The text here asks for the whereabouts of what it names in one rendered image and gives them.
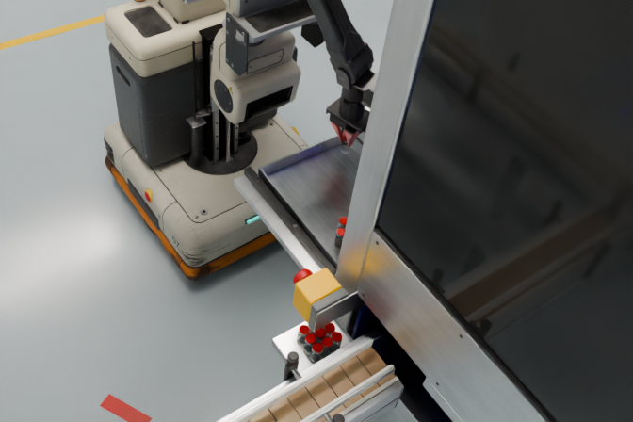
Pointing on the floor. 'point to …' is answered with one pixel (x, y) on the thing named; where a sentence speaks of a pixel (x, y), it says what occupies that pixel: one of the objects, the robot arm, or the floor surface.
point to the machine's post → (389, 108)
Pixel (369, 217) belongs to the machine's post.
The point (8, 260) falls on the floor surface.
